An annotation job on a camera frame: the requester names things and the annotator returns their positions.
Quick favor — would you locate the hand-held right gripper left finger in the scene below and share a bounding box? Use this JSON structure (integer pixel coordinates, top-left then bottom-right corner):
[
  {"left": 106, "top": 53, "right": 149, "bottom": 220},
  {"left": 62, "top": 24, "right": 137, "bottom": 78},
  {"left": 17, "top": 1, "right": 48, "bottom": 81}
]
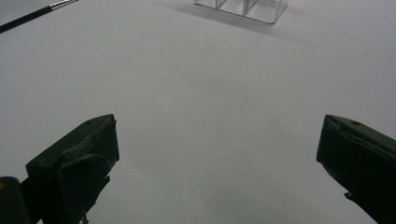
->
[{"left": 25, "top": 113, "right": 120, "bottom": 224}]

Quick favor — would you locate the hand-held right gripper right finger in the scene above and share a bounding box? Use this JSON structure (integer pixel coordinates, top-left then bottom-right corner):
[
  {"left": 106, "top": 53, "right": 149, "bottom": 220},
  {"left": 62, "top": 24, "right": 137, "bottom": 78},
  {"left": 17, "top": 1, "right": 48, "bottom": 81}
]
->
[{"left": 316, "top": 114, "right": 396, "bottom": 224}]

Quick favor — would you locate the black pen with silver tip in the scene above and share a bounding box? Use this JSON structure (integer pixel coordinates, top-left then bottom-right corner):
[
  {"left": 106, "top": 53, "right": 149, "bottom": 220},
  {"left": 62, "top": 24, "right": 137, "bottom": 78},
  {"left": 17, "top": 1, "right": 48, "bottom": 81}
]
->
[{"left": 0, "top": 0, "right": 79, "bottom": 35}]

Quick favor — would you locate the clear acrylic pen holder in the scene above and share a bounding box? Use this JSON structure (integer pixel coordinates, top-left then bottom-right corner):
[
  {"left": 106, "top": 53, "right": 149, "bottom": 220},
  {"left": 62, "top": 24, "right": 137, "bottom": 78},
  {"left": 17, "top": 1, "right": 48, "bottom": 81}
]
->
[{"left": 192, "top": 0, "right": 290, "bottom": 25}]

